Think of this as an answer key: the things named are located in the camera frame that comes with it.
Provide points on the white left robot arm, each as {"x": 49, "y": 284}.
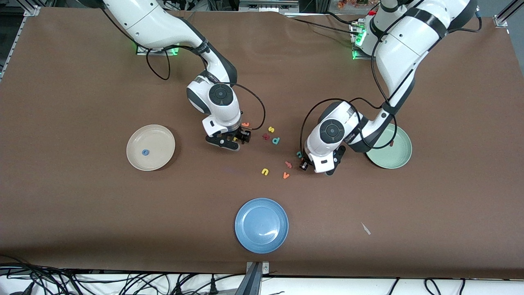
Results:
{"x": 409, "y": 45}

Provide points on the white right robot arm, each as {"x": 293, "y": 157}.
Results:
{"x": 147, "y": 20}

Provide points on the yellow foam letter u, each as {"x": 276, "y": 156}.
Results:
{"x": 265, "y": 172}

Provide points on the blue round plate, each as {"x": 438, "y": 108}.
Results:
{"x": 261, "y": 225}

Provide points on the beige brown round plate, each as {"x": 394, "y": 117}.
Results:
{"x": 157, "y": 141}

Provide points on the pale green round plate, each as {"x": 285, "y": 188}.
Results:
{"x": 395, "y": 157}

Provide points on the small white paper scrap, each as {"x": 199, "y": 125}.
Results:
{"x": 365, "y": 228}

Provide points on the brown table cover sheet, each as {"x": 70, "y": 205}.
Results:
{"x": 123, "y": 213}

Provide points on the grey metal box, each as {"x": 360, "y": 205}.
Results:
{"x": 268, "y": 5}

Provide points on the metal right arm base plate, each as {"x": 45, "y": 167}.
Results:
{"x": 174, "y": 51}

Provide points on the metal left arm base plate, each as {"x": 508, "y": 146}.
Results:
{"x": 358, "y": 56}

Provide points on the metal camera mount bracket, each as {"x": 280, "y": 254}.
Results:
{"x": 254, "y": 278}

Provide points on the silver aluminium frame rail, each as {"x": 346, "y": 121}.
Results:
{"x": 501, "y": 20}
{"x": 24, "y": 28}

